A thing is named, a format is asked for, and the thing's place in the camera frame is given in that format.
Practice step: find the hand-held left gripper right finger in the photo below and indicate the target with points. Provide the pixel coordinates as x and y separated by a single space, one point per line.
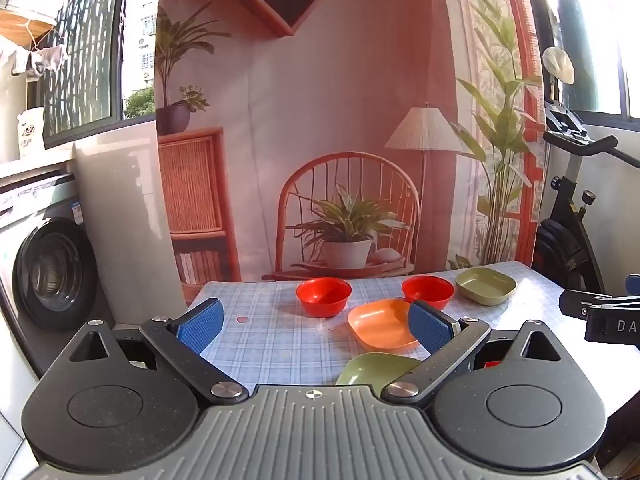
432 330

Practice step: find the grey hanging cloth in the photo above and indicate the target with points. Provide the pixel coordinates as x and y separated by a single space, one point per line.
37 62

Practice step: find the green square plate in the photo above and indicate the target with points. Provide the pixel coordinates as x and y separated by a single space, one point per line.
485 287
370 369

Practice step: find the red bowl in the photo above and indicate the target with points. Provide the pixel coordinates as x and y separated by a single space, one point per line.
430 291
324 305

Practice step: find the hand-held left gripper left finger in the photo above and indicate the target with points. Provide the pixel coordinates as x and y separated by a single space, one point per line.
200 327

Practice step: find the grey washing machine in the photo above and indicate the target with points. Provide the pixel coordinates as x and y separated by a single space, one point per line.
50 270

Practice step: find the white printed bag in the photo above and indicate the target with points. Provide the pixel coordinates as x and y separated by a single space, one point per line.
31 135

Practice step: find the blue plaid tablecloth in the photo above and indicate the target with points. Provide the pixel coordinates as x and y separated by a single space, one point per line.
270 340

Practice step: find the dark framed window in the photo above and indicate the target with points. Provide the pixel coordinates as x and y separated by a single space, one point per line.
85 60
595 60

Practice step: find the orange square plate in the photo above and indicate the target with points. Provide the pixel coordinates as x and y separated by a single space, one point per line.
375 325

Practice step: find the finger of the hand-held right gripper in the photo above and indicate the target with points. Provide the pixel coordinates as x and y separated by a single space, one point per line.
634 285
612 325

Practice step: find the black exercise bike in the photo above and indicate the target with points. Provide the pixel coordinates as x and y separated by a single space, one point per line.
565 240

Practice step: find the round bamboo tray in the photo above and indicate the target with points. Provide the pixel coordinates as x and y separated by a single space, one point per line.
25 22

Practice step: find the white plastic bag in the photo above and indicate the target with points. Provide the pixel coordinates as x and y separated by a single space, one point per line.
559 65

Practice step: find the printed room backdrop cloth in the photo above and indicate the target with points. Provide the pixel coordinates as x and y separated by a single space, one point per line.
325 85

